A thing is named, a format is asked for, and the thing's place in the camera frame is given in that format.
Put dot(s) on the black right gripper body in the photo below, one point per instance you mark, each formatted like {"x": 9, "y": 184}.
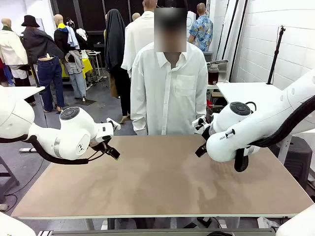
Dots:
{"x": 205, "y": 137}

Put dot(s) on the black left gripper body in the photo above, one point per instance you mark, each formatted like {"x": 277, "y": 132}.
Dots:
{"x": 101, "y": 145}

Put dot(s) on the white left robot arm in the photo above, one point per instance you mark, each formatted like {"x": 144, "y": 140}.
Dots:
{"x": 73, "y": 132}

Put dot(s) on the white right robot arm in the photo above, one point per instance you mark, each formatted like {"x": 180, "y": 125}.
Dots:
{"x": 258, "y": 120}

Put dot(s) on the person in white shirt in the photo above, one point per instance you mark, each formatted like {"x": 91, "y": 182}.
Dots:
{"x": 167, "y": 98}

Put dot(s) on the brown glass jar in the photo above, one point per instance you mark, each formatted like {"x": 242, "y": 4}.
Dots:
{"x": 213, "y": 76}

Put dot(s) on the mannequin in light blue jeans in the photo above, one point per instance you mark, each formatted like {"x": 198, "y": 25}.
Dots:
{"x": 77, "y": 81}

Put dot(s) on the yellow table cloth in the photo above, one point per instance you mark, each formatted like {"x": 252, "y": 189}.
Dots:
{"x": 87, "y": 66}

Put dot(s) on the half mannequin in dark jeans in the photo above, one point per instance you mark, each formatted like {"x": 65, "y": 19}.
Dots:
{"x": 49, "y": 78}

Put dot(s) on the small white work table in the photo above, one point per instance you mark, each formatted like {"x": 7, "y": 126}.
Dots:
{"x": 94, "y": 52}

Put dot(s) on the grey metal stand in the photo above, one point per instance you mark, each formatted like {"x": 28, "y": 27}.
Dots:
{"x": 15, "y": 182}

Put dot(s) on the black plastic stool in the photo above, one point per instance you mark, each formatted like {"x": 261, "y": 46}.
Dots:
{"x": 297, "y": 157}

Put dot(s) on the person in blue floral shirt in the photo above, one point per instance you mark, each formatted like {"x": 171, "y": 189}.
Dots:
{"x": 201, "y": 32}

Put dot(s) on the mannequin in black cloak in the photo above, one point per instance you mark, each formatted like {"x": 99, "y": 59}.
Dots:
{"x": 114, "y": 39}

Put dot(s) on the mannequin in white shirt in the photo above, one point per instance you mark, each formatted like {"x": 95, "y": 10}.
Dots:
{"x": 137, "y": 41}

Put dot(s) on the black tripod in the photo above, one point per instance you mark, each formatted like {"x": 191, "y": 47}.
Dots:
{"x": 276, "y": 54}

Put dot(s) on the white hat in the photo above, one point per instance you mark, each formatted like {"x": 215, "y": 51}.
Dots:
{"x": 81, "y": 33}

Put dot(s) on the mannequin in black yellow jacket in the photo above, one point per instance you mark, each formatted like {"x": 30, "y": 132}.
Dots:
{"x": 60, "y": 37}

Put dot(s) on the mannequin in cream coat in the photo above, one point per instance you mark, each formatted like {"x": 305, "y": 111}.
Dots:
{"x": 9, "y": 49}

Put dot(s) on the bald mannequin head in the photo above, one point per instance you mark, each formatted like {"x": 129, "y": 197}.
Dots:
{"x": 135, "y": 16}

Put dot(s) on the black bucket hat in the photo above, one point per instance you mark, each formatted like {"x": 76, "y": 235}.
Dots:
{"x": 30, "y": 20}

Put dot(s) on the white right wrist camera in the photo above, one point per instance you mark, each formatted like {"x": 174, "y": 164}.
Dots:
{"x": 197, "y": 123}

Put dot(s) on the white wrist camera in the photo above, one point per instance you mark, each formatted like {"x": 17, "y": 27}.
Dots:
{"x": 197, "y": 123}
{"x": 113, "y": 124}

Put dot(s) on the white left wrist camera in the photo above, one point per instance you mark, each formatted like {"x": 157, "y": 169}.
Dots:
{"x": 113, "y": 124}

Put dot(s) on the aluminium frame rail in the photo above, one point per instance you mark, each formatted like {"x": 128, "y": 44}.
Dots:
{"x": 147, "y": 233}

